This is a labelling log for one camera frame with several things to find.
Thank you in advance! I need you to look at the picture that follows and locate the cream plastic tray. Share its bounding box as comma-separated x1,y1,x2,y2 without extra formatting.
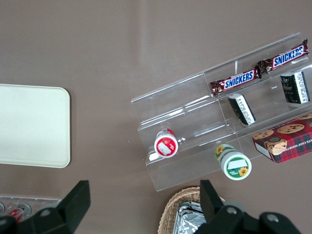
0,84,71,169

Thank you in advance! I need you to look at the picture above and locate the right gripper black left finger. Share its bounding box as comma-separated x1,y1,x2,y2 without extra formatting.
18,180,91,234

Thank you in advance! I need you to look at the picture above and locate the light wicker basket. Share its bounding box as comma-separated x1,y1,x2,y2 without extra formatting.
157,186,226,234

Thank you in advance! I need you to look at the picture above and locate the green sunflower yogurt cup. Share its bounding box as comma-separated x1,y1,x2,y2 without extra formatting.
214,144,252,181

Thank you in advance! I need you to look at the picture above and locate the small black white box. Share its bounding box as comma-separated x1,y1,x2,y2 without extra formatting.
279,71,312,104
228,94,256,126

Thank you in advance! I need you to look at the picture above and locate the clear acrylic stepped stand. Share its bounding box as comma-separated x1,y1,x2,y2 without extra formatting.
130,32,312,192

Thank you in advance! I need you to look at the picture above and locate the red cola bottle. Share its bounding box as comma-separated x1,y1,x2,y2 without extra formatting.
8,203,32,220

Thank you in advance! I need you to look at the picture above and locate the aluminium foil container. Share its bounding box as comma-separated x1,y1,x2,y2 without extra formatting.
173,201,208,234

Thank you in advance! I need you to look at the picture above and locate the clear acrylic bottle stand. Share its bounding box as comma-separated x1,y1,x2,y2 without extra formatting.
0,194,62,220

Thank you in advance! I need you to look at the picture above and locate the red tartan cookie box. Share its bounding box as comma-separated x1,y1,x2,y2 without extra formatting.
252,113,312,163

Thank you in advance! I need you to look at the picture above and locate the red lid yogurt cup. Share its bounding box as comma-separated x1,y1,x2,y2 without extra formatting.
153,128,179,159

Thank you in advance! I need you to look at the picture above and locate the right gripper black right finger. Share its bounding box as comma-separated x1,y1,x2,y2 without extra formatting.
192,179,260,234

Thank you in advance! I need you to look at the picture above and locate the Snickers chocolate bar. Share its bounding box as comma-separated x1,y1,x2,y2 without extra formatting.
256,39,309,75
210,68,263,96

